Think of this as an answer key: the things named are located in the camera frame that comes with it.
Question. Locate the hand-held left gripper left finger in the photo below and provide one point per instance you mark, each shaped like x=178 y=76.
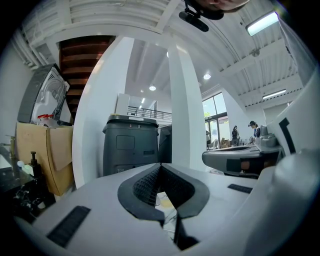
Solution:
x=100 y=212

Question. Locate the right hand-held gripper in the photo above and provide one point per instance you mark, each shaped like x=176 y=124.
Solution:
x=275 y=140

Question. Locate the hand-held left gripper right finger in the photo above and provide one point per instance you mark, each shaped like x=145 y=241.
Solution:
x=220 y=200

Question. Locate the beige loofah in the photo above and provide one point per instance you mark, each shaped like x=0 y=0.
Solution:
x=166 y=202

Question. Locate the glass entrance doors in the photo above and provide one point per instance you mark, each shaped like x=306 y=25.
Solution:
x=215 y=117

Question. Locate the white marble sink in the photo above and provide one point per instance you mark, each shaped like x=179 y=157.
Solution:
x=170 y=220

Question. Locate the white square column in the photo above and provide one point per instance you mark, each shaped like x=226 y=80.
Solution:
x=185 y=112

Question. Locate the black round appliance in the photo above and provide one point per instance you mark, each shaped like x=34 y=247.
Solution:
x=130 y=150

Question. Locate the black pump soap dispenser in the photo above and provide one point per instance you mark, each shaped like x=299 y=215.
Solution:
x=35 y=167

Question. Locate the black balcony railing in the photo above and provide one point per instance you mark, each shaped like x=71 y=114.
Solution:
x=150 y=113

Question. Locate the round ceiling light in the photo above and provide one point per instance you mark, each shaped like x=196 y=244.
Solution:
x=207 y=76
x=152 y=88

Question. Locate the white tube ceiling light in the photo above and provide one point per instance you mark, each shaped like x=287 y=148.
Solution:
x=274 y=94
x=262 y=23

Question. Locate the black marble table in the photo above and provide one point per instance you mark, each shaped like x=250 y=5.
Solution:
x=15 y=190

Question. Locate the small white green container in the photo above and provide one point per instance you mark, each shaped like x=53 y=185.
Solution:
x=23 y=166

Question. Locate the large cardboard box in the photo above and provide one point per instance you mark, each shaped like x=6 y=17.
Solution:
x=32 y=140

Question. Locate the red lidded container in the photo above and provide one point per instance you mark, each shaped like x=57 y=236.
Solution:
x=46 y=118

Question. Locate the round ceiling sensor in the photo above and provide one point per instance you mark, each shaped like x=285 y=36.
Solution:
x=255 y=52

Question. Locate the large white fan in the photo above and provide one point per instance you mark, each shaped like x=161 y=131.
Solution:
x=32 y=95

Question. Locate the brown wooden staircase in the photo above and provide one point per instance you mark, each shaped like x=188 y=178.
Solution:
x=80 y=62

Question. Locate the person's head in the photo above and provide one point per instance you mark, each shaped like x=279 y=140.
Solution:
x=220 y=7

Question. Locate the black head-worn camera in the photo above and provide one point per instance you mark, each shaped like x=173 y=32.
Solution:
x=195 y=21

